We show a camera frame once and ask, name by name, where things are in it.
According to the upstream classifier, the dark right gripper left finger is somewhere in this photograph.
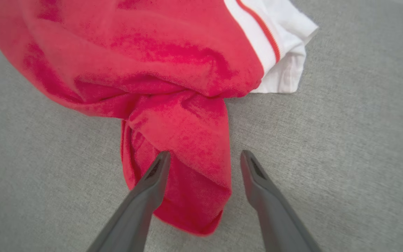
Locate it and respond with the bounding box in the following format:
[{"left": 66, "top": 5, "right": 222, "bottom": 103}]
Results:
[{"left": 86, "top": 151, "right": 171, "bottom": 252}]

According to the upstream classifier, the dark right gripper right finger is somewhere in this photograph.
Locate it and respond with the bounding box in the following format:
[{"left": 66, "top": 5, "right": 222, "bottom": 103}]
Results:
[{"left": 240, "top": 150, "right": 323, "bottom": 252}]

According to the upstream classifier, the red and white jersey shirt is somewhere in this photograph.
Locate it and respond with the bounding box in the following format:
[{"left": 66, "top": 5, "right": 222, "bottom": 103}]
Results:
[{"left": 0, "top": 0, "right": 319, "bottom": 237}]

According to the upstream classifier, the grey fabric sofa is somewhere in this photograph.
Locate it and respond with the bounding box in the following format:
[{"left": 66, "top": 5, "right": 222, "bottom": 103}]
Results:
[{"left": 0, "top": 0, "right": 403, "bottom": 252}]

